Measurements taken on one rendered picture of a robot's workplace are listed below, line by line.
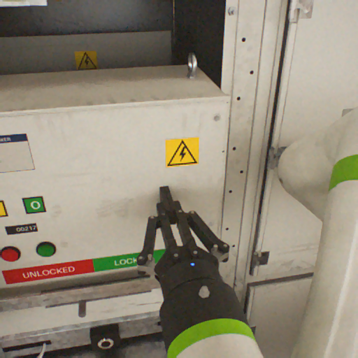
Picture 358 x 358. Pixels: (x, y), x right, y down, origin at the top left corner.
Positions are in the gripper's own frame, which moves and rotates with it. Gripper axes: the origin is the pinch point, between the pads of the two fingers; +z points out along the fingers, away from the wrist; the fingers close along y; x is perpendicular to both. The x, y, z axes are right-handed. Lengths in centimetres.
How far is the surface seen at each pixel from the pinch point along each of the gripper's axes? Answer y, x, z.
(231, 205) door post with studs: 18.1, -15.1, 17.4
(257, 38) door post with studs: 20.1, 22.2, 17.4
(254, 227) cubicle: 24.8, -22.8, 17.4
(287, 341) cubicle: 42, -73, 15
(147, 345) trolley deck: -5.3, -38.4, 0.9
